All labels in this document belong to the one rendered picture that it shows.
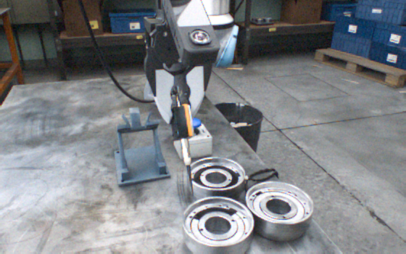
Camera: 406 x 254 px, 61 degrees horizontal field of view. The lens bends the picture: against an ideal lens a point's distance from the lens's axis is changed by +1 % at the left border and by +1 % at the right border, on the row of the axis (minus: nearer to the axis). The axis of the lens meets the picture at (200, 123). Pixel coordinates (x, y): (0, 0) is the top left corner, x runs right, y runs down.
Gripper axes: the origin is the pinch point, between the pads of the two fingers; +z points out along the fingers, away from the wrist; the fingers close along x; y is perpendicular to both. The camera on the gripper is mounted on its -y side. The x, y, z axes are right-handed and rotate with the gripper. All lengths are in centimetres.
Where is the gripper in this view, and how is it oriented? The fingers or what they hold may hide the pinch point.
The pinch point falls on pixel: (180, 116)
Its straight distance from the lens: 51.8
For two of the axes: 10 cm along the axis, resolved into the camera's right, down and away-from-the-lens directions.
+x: -9.6, 1.3, -2.7
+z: 0.0, 9.0, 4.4
